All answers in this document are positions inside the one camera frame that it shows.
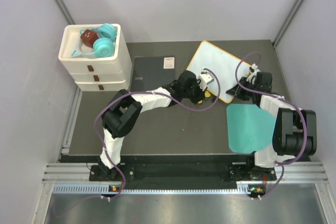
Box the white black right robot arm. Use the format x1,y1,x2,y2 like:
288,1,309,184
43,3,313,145
226,71,317,180

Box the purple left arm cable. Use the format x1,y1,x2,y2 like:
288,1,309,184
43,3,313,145
93,68,222,200

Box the white three drawer box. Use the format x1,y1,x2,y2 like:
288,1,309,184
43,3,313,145
58,24,132,91

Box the yellow heart eraser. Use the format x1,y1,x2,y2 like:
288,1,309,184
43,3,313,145
198,91,212,104

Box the dark grey notebook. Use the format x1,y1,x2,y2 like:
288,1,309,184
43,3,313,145
130,56,175,92

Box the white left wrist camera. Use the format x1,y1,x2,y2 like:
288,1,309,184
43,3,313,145
197,69,215,91

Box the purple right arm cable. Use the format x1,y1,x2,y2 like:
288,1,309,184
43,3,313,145
235,52,308,200

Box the aluminium frame rail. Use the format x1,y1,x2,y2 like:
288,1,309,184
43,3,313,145
42,163,90,183

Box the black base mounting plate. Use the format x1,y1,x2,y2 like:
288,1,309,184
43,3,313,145
88,163,278,183

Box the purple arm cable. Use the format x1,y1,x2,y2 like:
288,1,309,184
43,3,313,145
93,68,222,200
235,52,308,200

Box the grey slotted cable duct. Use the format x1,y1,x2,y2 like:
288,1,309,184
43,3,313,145
52,184,264,195

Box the teal cutting mat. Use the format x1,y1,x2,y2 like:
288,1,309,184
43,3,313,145
226,104,276,154

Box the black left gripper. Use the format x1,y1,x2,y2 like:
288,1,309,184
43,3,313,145
182,79,207,105

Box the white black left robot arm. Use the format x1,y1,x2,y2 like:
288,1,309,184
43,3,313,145
99,70,213,180

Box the teal cat ear headphones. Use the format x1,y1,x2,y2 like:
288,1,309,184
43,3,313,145
70,23,117,59

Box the brown cube toy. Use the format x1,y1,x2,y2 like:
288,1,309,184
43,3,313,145
80,29,99,48

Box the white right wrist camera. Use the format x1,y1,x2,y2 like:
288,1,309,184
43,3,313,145
247,63,260,84

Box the yellow framed whiteboard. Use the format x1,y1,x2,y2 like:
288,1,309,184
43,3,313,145
186,41,250,103

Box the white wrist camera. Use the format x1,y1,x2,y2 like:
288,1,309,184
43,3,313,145
197,69,215,91
247,63,260,84

